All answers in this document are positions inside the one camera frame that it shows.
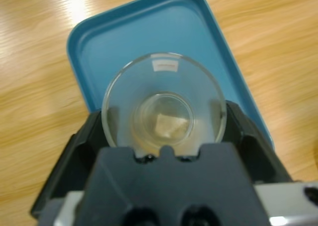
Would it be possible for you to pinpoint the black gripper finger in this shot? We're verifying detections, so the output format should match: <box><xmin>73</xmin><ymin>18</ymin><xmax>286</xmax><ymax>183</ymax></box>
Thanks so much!
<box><xmin>218</xmin><ymin>99</ymin><xmax>294</xmax><ymax>186</ymax></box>
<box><xmin>30</xmin><ymin>110</ymin><xmax>117</xmax><ymax>218</ymax></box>

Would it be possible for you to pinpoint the clear glass cup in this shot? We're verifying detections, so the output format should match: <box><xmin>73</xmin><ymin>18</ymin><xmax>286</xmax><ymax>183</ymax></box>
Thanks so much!
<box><xmin>101</xmin><ymin>52</ymin><xmax>227</xmax><ymax>159</ymax></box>

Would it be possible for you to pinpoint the teal plastic tray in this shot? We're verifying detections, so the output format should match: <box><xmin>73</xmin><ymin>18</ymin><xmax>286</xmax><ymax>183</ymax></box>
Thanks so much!
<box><xmin>66</xmin><ymin>0</ymin><xmax>276</xmax><ymax>150</ymax></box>

